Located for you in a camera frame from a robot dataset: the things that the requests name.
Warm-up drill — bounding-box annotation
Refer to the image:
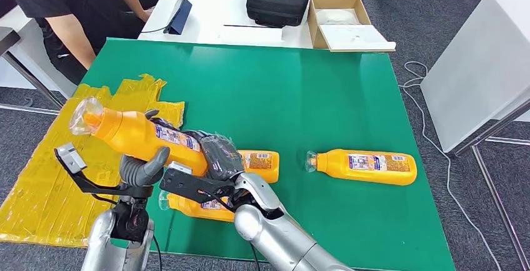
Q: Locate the black left camera bracket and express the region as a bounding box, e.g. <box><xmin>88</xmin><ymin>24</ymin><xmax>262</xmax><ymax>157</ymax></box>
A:
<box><xmin>57</xmin><ymin>159</ymin><xmax>154</xmax><ymax>200</ymax></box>

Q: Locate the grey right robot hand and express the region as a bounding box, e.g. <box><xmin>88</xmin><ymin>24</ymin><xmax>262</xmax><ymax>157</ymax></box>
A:
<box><xmin>182</xmin><ymin>129</ymin><xmax>246</xmax><ymax>181</ymax></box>

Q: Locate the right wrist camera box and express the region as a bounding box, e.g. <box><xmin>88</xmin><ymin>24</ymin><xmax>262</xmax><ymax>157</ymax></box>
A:
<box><xmin>167</xmin><ymin>161</ymin><xmax>193</xmax><ymax>175</ymax></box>

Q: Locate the yellow plastic sheet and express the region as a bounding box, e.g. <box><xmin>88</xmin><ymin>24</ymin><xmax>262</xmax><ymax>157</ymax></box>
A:
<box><xmin>0</xmin><ymin>74</ymin><xmax>186</xmax><ymax>249</ymax></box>

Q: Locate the orange bottle with clear cap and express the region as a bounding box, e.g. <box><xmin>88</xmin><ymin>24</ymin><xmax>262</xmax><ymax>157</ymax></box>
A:
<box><xmin>305</xmin><ymin>149</ymin><xmax>418</xmax><ymax>186</ymax></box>
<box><xmin>237</xmin><ymin>150</ymin><xmax>280</xmax><ymax>184</ymax></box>
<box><xmin>68</xmin><ymin>96</ymin><xmax>210</xmax><ymax>178</ymax></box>
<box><xmin>158</xmin><ymin>189</ymin><xmax>236</xmax><ymax>223</ymax></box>

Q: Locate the white flat board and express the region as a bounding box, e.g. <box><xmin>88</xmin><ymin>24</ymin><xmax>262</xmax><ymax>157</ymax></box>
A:
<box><xmin>319</xmin><ymin>24</ymin><xmax>396</xmax><ymax>51</ymax></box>

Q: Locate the white floor cable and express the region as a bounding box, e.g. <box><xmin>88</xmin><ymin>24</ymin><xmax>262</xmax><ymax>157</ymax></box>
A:
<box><xmin>398</xmin><ymin>61</ymin><xmax>502</xmax><ymax>271</ymax></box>

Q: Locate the white bag in box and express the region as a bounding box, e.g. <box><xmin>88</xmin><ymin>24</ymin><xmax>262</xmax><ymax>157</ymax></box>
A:
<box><xmin>315</xmin><ymin>8</ymin><xmax>360</xmax><ymax>26</ymax></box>

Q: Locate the black zip carrying case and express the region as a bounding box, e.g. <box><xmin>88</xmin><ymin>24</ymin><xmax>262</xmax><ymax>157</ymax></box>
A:
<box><xmin>246</xmin><ymin>0</ymin><xmax>311</xmax><ymax>28</ymax></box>

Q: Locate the white desk with metal leg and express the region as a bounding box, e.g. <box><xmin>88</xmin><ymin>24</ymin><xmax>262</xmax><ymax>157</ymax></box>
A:
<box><xmin>0</xmin><ymin>6</ymin><xmax>78</xmax><ymax>111</ymax></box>

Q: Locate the white paper sheet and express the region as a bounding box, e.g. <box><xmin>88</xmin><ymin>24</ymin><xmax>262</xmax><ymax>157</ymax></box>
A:
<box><xmin>219</xmin><ymin>26</ymin><xmax>284</xmax><ymax>44</ymax></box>

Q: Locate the white side table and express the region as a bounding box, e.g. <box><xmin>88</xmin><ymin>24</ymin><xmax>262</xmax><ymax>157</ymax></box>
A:
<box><xmin>420</xmin><ymin>0</ymin><xmax>530</xmax><ymax>271</ymax></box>

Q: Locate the tablet with dark blue cover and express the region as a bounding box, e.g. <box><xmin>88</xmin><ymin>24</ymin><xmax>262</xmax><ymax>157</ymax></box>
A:
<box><xmin>163</xmin><ymin>0</ymin><xmax>194</xmax><ymax>36</ymax></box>

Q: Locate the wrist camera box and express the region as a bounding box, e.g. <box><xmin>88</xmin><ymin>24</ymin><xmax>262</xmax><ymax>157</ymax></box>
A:
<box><xmin>167</xmin><ymin>161</ymin><xmax>193</xmax><ymax>175</ymax></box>
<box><xmin>54</xmin><ymin>142</ymin><xmax>88</xmax><ymax>175</ymax></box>

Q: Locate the black camera bracket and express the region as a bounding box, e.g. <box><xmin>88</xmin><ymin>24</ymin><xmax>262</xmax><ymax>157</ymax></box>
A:
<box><xmin>57</xmin><ymin>159</ymin><xmax>154</xmax><ymax>200</ymax></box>
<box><xmin>159</xmin><ymin>167</ymin><xmax>237</xmax><ymax>204</ymax></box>

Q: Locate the black right camera bracket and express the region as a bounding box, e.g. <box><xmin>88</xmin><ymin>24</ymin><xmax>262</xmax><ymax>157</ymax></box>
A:
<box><xmin>159</xmin><ymin>167</ymin><xmax>237</xmax><ymax>204</ymax></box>

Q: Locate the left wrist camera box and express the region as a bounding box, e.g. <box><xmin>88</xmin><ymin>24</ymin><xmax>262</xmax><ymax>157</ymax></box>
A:
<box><xmin>54</xmin><ymin>142</ymin><xmax>88</xmax><ymax>175</ymax></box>

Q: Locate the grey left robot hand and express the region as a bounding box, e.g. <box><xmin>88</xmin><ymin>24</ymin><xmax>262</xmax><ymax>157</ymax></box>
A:
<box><xmin>119</xmin><ymin>109</ymin><xmax>183</xmax><ymax>188</ymax></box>

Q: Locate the brown cardboard box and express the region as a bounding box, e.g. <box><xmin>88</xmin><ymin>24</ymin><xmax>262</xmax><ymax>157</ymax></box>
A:
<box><xmin>307</xmin><ymin>0</ymin><xmax>396</xmax><ymax>52</ymax></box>

